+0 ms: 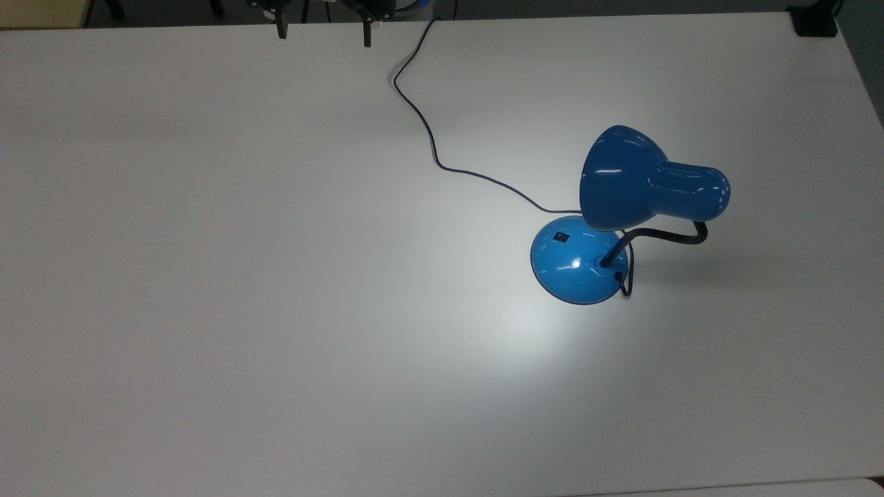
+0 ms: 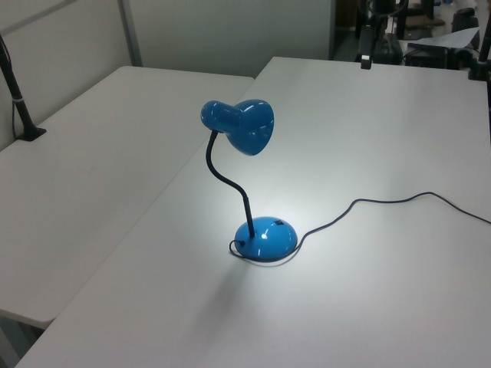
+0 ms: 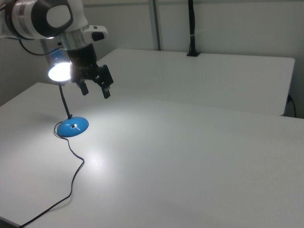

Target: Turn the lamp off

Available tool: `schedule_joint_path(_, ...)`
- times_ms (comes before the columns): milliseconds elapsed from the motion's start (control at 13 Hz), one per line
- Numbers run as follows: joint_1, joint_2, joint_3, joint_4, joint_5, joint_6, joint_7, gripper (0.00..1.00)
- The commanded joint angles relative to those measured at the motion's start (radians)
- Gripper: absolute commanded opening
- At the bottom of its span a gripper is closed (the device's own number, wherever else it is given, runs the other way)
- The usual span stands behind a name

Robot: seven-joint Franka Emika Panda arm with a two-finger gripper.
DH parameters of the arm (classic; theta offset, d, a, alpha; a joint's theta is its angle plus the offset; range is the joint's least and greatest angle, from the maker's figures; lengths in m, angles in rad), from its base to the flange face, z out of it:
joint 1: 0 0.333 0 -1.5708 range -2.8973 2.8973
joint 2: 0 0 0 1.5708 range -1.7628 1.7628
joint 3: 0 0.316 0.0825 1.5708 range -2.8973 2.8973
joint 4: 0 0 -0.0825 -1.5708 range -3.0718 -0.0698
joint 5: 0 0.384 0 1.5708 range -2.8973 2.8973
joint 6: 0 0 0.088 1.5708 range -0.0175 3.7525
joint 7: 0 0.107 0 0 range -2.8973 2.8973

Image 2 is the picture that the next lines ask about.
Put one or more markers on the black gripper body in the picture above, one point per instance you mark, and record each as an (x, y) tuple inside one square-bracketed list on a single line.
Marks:
[(366, 40)]

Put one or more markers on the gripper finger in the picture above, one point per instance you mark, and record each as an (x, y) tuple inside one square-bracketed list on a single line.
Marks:
[(369, 63), (364, 63)]

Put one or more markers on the blue gooseneck desk lamp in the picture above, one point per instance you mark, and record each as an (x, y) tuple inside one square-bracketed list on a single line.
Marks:
[(264, 239)]

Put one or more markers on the black box with green parts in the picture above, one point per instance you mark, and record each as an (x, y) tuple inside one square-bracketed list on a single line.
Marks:
[(389, 50)]

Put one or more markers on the thin black vertical pole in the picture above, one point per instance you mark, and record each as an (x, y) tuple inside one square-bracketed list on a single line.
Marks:
[(401, 23)]

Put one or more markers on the brown flat board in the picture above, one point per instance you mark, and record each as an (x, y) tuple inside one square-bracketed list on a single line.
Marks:
[(424, 22)]

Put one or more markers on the black equipment case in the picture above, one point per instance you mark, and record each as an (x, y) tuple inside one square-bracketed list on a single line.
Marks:
[(429, 55)]

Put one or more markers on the pale blue paper sheet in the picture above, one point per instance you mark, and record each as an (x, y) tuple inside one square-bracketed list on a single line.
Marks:
[(454, 38)]

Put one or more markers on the black office chair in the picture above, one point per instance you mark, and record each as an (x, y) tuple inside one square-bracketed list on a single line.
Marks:
[(464, 19)]

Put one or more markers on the black clamped camera stand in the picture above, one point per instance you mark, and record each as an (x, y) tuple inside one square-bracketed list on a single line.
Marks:
[(479, 61)]

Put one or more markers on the black camera stand with base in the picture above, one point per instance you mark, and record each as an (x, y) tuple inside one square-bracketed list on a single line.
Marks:
[(21, 111)]

